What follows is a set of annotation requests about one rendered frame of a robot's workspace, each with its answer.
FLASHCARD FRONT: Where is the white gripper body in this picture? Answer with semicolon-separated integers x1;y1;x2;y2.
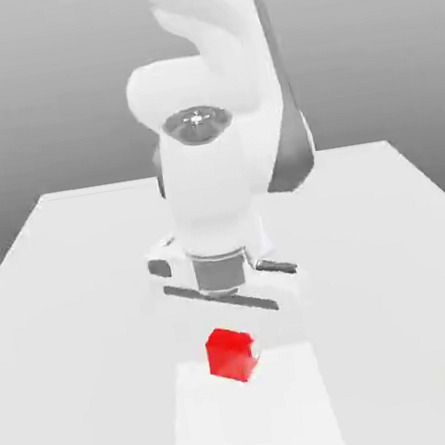
152;258;316;339

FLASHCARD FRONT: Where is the small red cube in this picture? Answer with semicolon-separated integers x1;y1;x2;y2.
202;322;265;389

